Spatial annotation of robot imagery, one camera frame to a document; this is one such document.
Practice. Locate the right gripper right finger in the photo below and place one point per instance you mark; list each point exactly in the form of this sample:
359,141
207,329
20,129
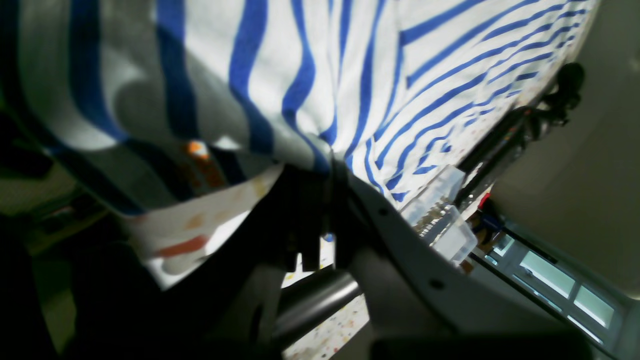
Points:
421,307

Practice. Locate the black TV remote control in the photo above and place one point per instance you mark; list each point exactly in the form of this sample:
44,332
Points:
504,143

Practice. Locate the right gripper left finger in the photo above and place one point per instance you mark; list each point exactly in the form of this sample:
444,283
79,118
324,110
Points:
226,308

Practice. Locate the clear plastic bit case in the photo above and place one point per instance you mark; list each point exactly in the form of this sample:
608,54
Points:
437,221

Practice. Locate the blue white striped t-shirt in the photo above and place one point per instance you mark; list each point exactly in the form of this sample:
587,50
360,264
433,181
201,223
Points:
153,103

